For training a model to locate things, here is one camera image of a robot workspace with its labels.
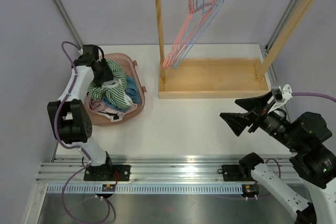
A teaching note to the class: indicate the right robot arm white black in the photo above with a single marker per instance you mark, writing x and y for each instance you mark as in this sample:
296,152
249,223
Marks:
312,161

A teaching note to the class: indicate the teal blue tank top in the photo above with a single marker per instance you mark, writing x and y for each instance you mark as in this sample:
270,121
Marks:
131,90

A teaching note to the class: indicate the black white striped tank top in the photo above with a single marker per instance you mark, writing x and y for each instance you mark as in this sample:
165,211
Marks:
112,115

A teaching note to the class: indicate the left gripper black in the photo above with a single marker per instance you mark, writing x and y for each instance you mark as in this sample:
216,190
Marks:
106,75

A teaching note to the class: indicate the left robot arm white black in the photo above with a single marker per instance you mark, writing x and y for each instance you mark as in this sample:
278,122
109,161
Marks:
68,116

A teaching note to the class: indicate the green white striped tank top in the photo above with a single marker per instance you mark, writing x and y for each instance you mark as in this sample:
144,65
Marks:
97,93

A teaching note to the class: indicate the pink translucent plastic basin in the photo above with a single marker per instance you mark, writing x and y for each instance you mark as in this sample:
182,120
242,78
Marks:
129,66

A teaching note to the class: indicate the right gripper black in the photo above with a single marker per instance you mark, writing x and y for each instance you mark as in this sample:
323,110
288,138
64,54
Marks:
238,121

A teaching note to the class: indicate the aluminium mounting rail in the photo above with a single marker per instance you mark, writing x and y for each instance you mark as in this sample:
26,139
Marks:
147,169

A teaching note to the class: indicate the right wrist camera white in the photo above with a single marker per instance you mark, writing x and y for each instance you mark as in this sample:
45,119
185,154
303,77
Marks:
281,95

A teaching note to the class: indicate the red white striped tank top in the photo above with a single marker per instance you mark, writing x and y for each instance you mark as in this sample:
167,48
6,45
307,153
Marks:
127,110

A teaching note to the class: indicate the wooden clothes rack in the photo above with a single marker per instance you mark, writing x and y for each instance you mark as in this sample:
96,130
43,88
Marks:
189,72

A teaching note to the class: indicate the mauve pink tank top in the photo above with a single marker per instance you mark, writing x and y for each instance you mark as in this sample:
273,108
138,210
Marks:
96,105

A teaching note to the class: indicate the white slotted cable duct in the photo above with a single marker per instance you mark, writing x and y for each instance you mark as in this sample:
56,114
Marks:
222,189

